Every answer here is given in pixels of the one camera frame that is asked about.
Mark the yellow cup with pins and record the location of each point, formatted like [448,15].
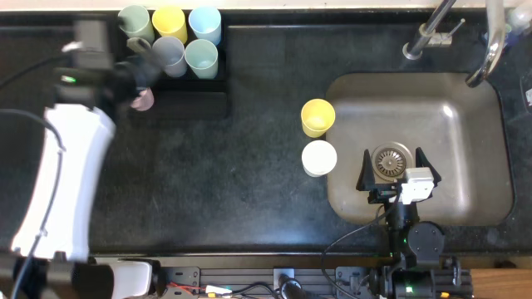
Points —
[168,21]
[318,116]

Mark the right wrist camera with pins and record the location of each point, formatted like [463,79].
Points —
[415,184]

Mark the blue cup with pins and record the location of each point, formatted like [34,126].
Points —
[205,23]

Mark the steel tap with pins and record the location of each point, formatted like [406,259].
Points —
[428,31]

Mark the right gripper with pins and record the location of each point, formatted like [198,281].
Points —
[380,194]

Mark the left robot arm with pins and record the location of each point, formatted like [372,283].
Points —
[70,174]

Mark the green cup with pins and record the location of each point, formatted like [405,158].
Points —
[135,21]
[201,58]

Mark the white cup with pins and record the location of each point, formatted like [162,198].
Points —
[319,158]

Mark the steel sink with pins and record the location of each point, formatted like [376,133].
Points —
[457,145]

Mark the mounting rail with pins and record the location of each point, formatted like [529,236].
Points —
[249,279]

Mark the black tray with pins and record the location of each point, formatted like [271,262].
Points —
[191,104]
[223,58]

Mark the grey cup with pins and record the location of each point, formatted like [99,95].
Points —
[170,56]

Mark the pink cup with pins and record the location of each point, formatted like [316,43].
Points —
[144,101]

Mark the blue soap bottle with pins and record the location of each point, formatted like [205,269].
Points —
[521,18]

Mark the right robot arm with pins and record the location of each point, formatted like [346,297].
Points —
[426,243]

